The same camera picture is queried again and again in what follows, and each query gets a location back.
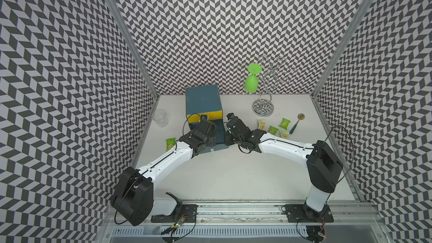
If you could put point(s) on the green cookie packet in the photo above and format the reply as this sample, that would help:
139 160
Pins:
273 130
284 123
171 143

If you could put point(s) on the chrome wire glass rack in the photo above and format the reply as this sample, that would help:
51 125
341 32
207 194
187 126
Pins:
269 78

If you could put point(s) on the yellow-green cookie packet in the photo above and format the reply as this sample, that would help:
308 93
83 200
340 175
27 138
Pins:
261 124
284 134

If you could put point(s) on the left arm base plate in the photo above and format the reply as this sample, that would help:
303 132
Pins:
186 211

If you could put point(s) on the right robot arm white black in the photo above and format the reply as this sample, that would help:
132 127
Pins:
323 165

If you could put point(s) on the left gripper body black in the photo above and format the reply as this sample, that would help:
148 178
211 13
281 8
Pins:
210 141

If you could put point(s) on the right base wiring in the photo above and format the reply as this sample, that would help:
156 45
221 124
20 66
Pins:
314 231

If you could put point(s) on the yellow top drawer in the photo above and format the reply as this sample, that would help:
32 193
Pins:
213 115

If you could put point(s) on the wooden spoon teal handle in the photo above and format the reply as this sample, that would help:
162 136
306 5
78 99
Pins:
300 117

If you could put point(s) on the green plastic wine glass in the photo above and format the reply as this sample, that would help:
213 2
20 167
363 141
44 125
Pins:
252 81

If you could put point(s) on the teal drawer cabinet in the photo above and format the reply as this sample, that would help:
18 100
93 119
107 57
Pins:
203 100

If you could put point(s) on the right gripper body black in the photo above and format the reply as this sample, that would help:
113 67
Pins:
230 139

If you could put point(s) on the clear plastic cup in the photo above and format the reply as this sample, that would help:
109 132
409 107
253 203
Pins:
160 118

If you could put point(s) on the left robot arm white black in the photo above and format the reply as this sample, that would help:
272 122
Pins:
134 196

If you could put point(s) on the base wiring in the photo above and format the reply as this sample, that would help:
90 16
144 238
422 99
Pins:
314 231
175 227

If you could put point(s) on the aluminium front rail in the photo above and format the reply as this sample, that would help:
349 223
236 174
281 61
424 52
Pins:
282 212

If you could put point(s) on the left base wiring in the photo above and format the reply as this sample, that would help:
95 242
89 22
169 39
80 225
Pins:
175 227

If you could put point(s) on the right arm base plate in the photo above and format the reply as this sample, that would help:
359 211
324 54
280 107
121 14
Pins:
308 214

